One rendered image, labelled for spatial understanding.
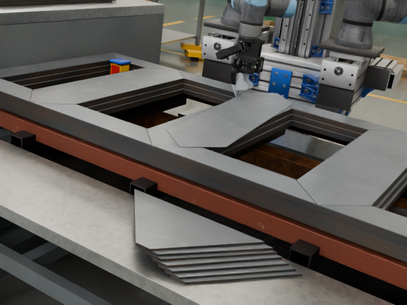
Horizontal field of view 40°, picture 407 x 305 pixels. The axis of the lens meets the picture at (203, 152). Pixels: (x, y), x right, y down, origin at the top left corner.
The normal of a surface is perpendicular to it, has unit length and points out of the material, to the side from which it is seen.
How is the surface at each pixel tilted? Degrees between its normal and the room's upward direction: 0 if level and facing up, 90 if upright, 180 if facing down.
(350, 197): 0
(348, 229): 90
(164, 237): 0
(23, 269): 90
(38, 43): 90
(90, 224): 0
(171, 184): 90
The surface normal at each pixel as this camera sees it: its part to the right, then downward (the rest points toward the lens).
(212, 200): -0.54, 0.24
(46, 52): 0.84, 0.29
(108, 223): 0.12, -0.93
